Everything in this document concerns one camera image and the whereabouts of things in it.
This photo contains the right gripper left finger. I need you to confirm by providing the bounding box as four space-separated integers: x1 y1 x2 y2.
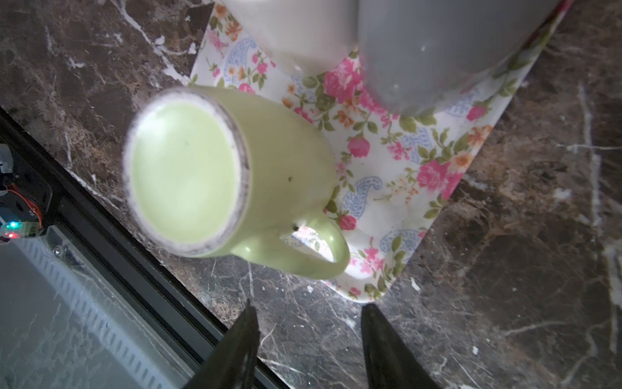
183 300 260 389

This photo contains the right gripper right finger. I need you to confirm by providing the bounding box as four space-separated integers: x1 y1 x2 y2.
361 303 440 389

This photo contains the light green mug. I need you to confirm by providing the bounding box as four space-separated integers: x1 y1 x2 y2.
122 87 350 280

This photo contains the grey mug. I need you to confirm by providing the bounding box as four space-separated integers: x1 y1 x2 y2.
358 0 558 116

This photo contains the white mug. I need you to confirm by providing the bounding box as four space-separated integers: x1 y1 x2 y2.
224 0 358 76

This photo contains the floral serving tray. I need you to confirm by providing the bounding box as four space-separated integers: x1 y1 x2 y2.
191 1 570 302

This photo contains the small circuit board with leds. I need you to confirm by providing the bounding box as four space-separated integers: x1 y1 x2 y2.
1 144 53 245

